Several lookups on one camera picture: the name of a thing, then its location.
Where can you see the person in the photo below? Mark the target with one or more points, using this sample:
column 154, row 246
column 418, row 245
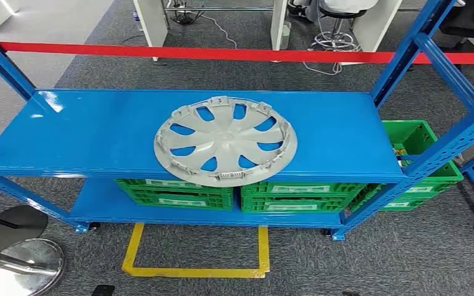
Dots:
column 343, row 5

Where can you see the white desk panel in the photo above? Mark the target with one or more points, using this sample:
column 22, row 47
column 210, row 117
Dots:
column 376, row 28

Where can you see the pale plastic bottle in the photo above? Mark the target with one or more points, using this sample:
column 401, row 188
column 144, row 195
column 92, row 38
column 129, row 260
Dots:
column 287, row 34

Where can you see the green plastic crate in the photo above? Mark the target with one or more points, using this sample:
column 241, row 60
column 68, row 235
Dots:
column 179, row 196
column 413, row 135
column 302, row 200

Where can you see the clear water bottle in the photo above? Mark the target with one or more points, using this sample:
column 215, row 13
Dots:
column 138, row 20

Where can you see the black stool with chrome base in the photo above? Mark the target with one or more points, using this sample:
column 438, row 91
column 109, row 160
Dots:
column 335, row 41

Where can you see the grey plastic wheel hubcap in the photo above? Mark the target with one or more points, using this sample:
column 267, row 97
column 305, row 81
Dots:
column 224, row 143

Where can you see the yellow floor tape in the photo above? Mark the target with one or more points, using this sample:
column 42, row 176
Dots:
column 196, row 272

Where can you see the white desk with metal bar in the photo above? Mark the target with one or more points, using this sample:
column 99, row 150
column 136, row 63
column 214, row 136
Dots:
column 151, row 20

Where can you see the red barrier belt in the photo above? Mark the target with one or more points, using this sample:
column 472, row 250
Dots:
column 179, row 52

